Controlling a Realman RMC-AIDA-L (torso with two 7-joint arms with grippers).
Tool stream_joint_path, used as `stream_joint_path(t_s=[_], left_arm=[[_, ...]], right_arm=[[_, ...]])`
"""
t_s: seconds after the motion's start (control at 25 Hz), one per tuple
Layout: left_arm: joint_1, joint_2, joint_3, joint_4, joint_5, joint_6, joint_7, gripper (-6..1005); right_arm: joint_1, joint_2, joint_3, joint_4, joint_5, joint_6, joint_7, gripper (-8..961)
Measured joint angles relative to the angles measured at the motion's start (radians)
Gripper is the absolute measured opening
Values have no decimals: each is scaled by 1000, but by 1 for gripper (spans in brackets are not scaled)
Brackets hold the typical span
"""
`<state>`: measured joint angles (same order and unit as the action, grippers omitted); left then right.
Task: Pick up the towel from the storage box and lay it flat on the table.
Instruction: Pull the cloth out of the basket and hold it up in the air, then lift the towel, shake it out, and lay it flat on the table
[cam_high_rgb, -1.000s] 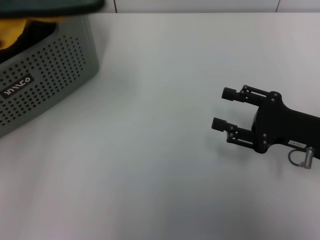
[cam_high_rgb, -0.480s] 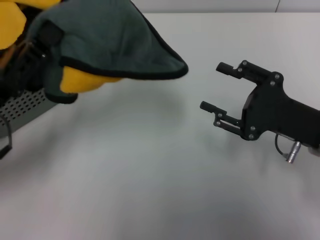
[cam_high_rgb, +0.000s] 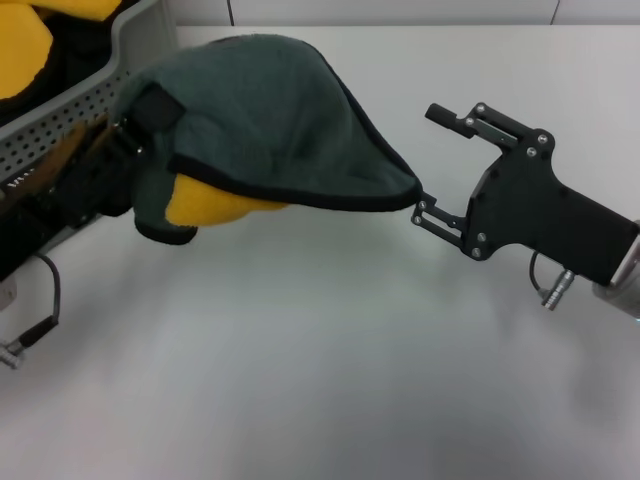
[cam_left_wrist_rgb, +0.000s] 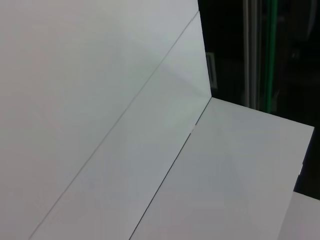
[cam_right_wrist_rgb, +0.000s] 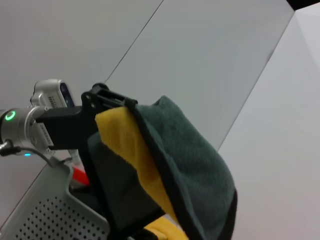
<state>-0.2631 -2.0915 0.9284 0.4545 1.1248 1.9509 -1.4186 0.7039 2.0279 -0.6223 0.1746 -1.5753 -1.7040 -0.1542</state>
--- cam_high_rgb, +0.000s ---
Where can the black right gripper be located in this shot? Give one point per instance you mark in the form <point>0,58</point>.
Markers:
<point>540,215</point>

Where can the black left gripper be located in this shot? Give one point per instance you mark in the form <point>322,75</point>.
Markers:
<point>90,185</point>

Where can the yellow and grey towel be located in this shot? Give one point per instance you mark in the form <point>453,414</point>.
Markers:
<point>260,100</point>

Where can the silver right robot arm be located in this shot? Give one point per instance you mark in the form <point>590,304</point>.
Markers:
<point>625,295</point>

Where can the grey perforated storage box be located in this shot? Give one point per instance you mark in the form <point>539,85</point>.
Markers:
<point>65,107</point>

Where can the small yellow folded towel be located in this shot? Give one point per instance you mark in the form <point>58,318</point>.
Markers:
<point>75,6</point>

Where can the large yellow folded towel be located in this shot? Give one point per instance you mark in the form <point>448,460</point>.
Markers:
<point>20,50</point>

